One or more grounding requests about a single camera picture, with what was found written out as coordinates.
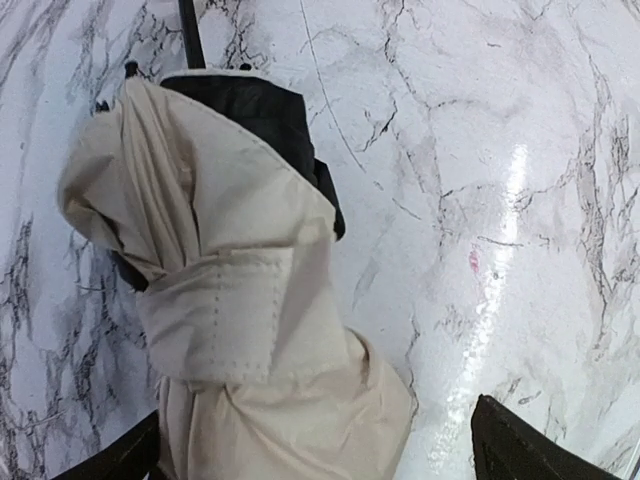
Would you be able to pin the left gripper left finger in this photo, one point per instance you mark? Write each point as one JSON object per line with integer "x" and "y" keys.
{"x": 133, "y": 456}

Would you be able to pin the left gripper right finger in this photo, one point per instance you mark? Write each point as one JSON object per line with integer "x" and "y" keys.
{"x": 507, "y": 447}

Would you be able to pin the beige folding umbrella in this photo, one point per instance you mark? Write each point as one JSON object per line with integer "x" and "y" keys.
{"x": 206, "y": 189}

